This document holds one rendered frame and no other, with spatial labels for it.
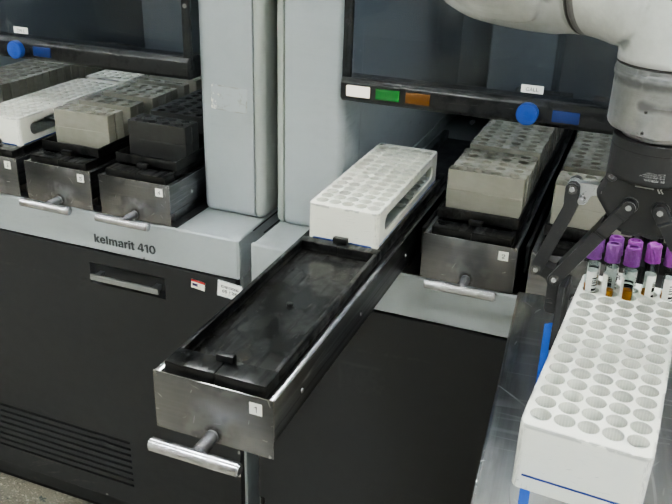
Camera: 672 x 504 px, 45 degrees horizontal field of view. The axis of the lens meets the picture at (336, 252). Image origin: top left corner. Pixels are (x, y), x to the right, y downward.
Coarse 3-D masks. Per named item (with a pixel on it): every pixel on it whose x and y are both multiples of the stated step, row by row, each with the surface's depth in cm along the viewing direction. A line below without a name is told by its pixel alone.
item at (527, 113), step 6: (528, 102) 108; (522, 108) 108; (528, 108) 108; (534, 108) 107; (516, 114) 109; (522, 114) 108; (528, 114) 108; (534, 114) 108; (522, 120) 109; (528, 120) 108; (534, 120) 108
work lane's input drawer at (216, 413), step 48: (432, 192) 128; (336, 240) 108; (288, 288) 99; (336, 288) 99; (384, 288) 107; (192, 336) 85; (240, 336) 88; (288, 336) 89; (336, 336) 92; (192, 384) 80; (240, 384) 79; (288, 384) 80; (192, 432) 83; (240, 432) 80
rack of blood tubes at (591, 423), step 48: (576, 336) 75; (624, 336) 75; (576, 384) 69; (624, 384) 69; (528, 432) 63; (576, 432) 62; (624, 432) 62; (528, 480) 65; (576, 480) 63; (624, 480) 61
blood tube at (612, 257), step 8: (608, 248) 81; (616, 248) 81; (608, 256) 81; (616, 256) 81; (608, 264) 82; (616, 264) 82; (608, 272) 82; (616, 272) 82; (608, 280) 82; (608, 288) 83; (608, 296) 83
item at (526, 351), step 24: (528, 312) 92; (528, 336) 87; (504, 360) 82; (528, 360) 82; (504, 384) 78; (528, 384) 79; (504, 408) 75; (504, 432) 72; (504, 456) 69; (480, 480) 66; (504, 480) 66
